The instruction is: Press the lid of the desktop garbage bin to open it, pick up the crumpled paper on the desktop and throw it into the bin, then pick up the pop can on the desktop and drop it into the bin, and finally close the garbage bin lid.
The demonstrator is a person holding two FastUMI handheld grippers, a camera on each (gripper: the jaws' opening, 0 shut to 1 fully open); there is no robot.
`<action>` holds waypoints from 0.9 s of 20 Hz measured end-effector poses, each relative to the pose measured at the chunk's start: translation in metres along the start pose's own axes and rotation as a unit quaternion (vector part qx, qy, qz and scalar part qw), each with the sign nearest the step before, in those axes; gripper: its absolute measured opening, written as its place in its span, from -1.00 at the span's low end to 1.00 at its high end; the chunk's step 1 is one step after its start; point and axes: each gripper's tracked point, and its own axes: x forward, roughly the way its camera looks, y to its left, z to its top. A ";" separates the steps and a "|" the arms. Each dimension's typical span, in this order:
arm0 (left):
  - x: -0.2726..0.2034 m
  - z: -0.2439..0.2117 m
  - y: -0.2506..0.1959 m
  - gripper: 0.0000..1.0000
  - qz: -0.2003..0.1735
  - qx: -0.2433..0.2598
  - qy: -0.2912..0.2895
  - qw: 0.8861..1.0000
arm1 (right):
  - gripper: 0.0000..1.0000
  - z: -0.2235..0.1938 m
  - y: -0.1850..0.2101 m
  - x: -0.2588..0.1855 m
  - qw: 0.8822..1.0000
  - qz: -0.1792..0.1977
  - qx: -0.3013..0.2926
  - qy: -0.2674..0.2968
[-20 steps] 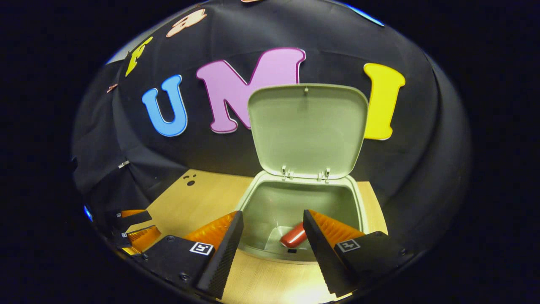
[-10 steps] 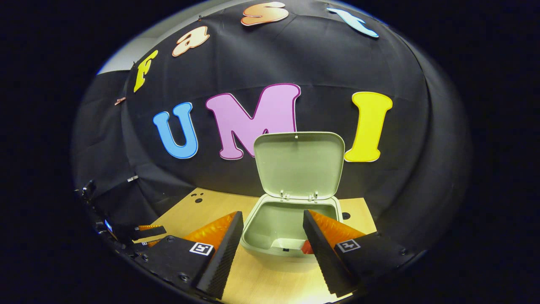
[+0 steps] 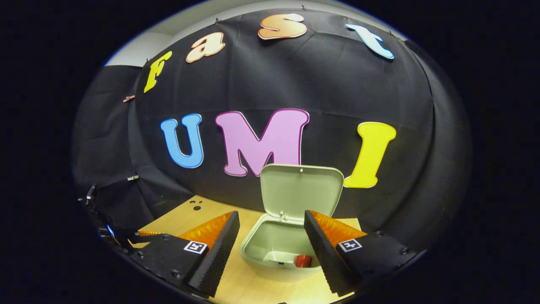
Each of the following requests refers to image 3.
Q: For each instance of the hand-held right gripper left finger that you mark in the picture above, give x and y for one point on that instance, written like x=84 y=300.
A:
x=221 y=249

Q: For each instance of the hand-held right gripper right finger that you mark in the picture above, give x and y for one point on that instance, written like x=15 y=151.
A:
x=325 y=257

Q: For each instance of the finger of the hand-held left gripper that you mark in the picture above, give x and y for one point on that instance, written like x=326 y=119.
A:
x=145 y=235

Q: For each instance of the red pop can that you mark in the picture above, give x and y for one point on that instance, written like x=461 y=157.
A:
x=303 y=261

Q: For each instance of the green desktop garbage bin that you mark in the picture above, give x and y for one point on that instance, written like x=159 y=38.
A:
x=295 y=190

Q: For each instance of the wooden desktop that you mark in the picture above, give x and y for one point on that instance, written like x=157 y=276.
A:
x=244 y=291

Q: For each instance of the pink cloth clip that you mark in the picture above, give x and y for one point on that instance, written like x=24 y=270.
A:
x=129 y=99

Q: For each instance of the black backdrop cloth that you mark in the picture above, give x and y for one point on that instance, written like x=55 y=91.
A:
x=295 y=76

